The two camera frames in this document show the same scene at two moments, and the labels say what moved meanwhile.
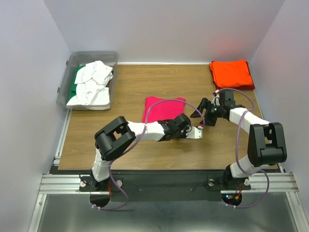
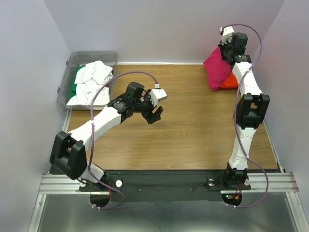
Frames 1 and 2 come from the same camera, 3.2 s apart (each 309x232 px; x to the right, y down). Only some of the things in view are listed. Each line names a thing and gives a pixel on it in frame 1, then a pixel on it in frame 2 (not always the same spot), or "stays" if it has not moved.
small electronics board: x=231 y=198 stays
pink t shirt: x=165 y=110 to x=218 y=71
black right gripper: x=206 y=104 to x=223 y=57
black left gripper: x=183 y=136 to x=148 y=116
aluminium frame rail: x=278 y=183 stays
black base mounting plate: x=164 y=187 stays
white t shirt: x=92 y=91 stays
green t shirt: x=74 y=86 stays
